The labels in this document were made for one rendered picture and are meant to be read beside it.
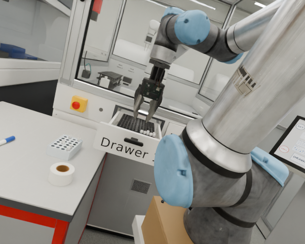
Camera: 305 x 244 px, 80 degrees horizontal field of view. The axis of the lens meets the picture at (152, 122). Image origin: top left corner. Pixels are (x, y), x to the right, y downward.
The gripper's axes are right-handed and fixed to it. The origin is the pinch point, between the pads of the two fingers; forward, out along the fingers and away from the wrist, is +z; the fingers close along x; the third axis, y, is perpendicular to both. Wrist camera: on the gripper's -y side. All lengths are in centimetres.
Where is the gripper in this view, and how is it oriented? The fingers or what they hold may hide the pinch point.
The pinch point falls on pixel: (141, 116)
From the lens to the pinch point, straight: 66.4
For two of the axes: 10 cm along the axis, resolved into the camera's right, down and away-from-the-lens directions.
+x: 9.5, 3.1, 1.0
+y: 0.1, 2.9, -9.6
